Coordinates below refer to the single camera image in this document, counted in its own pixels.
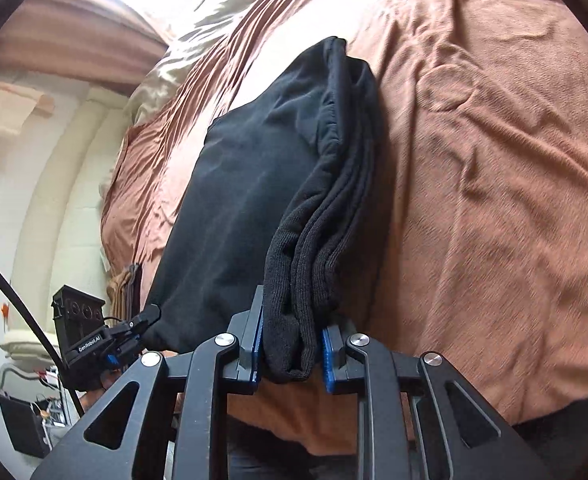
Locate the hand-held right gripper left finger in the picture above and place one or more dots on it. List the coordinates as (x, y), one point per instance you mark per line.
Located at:
(259, 355)

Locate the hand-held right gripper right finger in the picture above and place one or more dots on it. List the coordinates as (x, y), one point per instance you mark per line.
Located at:
(330, 360)

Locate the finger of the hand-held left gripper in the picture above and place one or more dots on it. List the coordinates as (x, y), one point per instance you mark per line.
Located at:
(138, 325)

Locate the black sweatshirt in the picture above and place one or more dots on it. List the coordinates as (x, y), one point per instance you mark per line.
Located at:
(254, 185)

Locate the person's left hand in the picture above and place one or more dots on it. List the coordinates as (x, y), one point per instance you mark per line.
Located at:
(107, 382)

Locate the cream cushion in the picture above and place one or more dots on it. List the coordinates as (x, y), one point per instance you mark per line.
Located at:
(21, 342)

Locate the black bin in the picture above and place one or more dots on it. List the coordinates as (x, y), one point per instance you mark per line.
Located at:
(21, 425)

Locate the cream padded headboard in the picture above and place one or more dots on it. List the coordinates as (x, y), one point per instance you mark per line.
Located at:
(58, 200)

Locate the orange blanket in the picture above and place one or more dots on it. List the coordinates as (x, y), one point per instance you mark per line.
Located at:
(499, 185)

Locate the beige towel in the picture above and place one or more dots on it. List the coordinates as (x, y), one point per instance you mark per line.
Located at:
(3, 105)

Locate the beige duvet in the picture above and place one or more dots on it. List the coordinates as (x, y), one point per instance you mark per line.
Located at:
(173, 70)

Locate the brown pink curtain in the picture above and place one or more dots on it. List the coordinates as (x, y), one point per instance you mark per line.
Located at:
(73, 45)

